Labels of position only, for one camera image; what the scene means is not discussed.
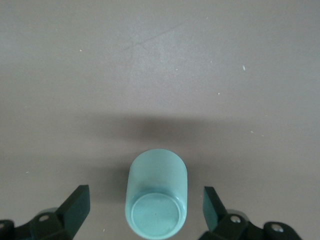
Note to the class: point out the pale green cup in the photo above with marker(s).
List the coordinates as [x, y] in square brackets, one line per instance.
[156, 195]

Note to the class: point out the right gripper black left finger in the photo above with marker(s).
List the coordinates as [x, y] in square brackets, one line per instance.
[72, 210]

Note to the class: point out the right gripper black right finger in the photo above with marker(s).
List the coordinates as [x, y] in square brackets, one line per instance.
[215, 210]

